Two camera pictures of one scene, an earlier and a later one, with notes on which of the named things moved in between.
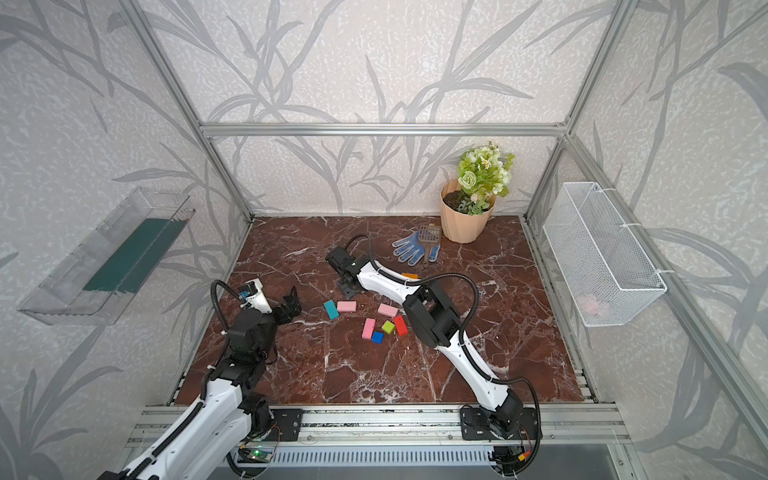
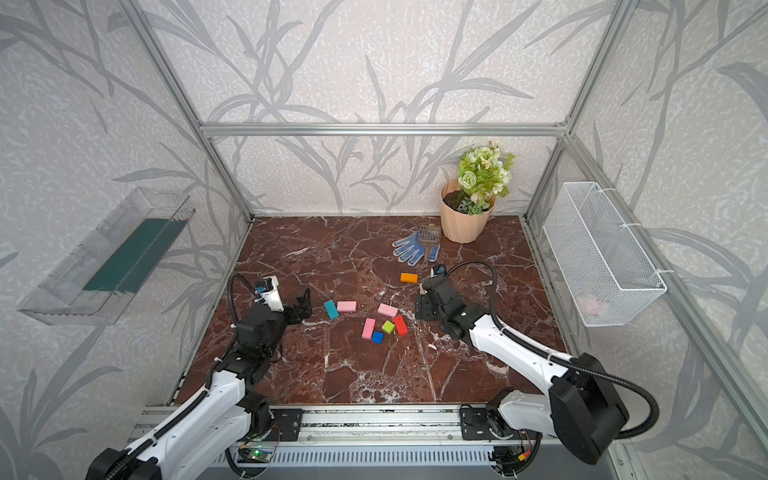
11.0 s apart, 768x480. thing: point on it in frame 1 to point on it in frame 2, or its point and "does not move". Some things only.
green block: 388,327 does not move
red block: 401,325 does not move
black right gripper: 348,282 to 429,302
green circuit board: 258,454 does not move
